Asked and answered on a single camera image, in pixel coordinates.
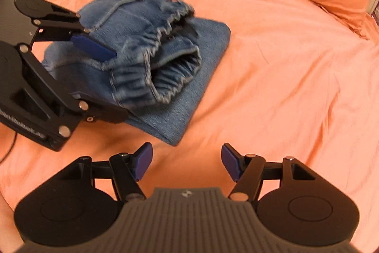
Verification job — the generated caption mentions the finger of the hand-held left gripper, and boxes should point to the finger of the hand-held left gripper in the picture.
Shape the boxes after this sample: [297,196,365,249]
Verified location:
[30,0,118,62]
[18,46,130,137]

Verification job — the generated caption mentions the blue denim pants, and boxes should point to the blue denim pants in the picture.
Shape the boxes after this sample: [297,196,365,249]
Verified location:
[41,0,231,147]

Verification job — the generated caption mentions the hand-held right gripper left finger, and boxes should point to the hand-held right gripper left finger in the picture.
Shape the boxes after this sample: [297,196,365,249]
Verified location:
[58,142,153,202]

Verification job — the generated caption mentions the orange bed sheet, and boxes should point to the orange bed sheet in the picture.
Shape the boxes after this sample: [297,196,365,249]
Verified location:
[0,0,379,242]

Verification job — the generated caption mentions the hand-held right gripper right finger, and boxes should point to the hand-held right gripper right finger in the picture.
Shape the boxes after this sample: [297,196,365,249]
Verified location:
[221,143,317,202]

